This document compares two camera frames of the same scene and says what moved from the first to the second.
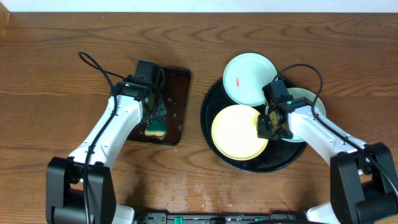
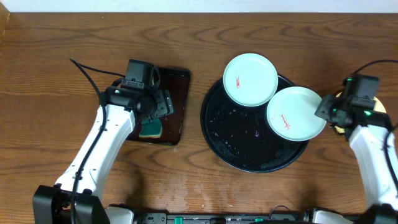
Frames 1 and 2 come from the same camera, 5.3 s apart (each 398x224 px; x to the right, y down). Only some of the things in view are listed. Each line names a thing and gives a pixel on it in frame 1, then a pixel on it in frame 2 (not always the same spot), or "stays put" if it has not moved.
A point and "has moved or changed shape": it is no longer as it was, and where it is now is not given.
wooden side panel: [4, 18] stays put
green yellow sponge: [155, 127] has moved or changed shape
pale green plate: [245, 76] stays put
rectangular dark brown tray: [173, 97] stays put
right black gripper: [263, 131] to [323, 109]
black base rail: [221, 218] stays put
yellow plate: [234, 133] to [379, 107]
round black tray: [278, 153] stays put
